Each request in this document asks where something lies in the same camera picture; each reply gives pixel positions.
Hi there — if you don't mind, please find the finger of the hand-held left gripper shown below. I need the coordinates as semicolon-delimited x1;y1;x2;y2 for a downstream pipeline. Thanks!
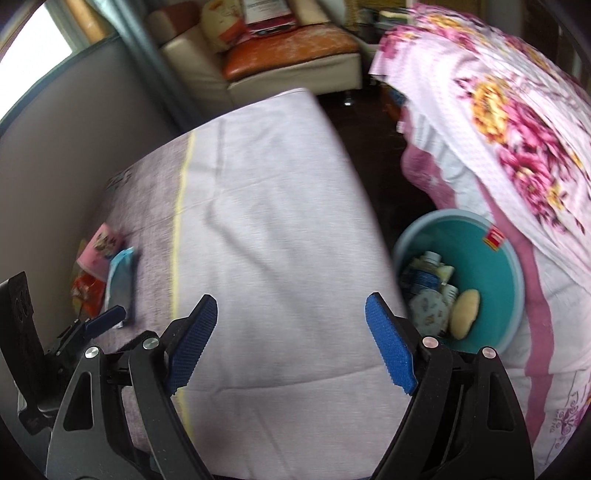
84;306;127;337

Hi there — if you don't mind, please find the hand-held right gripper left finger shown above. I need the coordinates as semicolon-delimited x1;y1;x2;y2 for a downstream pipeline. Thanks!
46;293;219;480

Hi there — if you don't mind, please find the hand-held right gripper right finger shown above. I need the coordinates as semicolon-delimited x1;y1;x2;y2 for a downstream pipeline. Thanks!
365;292;535;480

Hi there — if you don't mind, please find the light blue packet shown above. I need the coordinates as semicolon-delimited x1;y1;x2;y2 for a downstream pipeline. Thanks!
105;247;137;326

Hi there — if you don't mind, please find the teal plastic basin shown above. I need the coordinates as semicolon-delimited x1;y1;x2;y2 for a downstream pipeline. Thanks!
392;209;526;354

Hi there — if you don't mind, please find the orange snack packet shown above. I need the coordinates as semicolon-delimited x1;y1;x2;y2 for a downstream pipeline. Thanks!
70;270;110;318

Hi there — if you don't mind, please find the round patterned paper cup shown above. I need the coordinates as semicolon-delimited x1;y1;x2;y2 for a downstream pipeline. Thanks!
409;291;451;335

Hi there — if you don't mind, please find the pink snack packet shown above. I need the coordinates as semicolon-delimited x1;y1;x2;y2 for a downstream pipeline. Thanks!
78;224;125;280

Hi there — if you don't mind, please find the white bottle with blue label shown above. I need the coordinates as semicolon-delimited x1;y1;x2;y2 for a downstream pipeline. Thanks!
399;251;458;296

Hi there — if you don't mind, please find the yellow sponge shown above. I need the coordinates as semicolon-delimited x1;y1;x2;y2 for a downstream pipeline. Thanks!
450;288;482;340

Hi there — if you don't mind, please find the grey white tablecloth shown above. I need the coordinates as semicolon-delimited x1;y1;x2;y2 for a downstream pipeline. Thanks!
41;88;409;480

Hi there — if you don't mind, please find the white quilt with pink border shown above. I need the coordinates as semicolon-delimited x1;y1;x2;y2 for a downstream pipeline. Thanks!
399;106;591;476

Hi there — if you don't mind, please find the floral pink bedsheet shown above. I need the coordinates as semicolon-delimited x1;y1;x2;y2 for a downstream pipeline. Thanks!
369;2;591;287

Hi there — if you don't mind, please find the beige sofa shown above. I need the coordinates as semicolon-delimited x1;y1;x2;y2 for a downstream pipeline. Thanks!
148;0;363;109

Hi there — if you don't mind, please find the window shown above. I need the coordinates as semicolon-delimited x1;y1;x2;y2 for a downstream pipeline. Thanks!
0;0;77;121

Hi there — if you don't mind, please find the orange seat cushion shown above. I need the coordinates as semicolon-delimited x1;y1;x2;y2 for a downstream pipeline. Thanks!
224;23;361;79

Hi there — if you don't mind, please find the beige printed pillow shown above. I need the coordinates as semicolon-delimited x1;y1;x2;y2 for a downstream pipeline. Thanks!
201;0;250;51

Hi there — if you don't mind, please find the stack of papers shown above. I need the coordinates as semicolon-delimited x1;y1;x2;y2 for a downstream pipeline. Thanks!
242;0;298;35

